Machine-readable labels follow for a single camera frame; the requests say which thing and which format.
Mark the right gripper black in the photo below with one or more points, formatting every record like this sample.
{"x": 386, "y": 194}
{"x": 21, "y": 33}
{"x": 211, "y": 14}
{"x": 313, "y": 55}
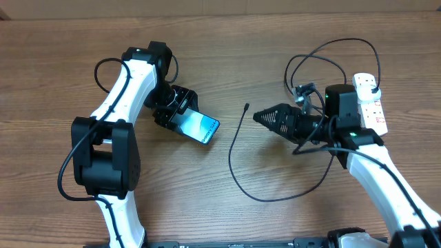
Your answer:
{"x": 283, "y": 112}

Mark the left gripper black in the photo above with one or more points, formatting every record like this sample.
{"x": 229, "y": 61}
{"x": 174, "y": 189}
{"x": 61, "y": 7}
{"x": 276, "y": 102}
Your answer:
{"x": 187, "y": 95}

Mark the Samsung Galaxy smartphone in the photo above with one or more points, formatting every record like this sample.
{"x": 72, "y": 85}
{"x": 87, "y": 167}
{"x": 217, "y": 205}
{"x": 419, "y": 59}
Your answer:
{"x": 196, "y": 125}

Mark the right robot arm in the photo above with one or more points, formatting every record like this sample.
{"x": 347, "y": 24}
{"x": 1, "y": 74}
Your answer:
{"x": 361, "y": 151}

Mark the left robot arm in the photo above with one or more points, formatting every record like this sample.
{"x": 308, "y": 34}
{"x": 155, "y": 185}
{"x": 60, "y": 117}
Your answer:
{"x": 105, "y": 153}

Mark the white charger plug adapter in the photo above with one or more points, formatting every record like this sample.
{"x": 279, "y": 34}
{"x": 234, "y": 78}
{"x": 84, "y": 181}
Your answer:
{"x": 366, "y": 95}

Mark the white power strip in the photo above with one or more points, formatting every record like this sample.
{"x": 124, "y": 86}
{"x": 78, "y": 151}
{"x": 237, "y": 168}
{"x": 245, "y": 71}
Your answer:
{"x": 372, "y": 115}

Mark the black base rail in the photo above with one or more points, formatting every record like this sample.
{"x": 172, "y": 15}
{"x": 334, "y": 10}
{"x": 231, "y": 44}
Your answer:
{"x": 316, "y": 242}

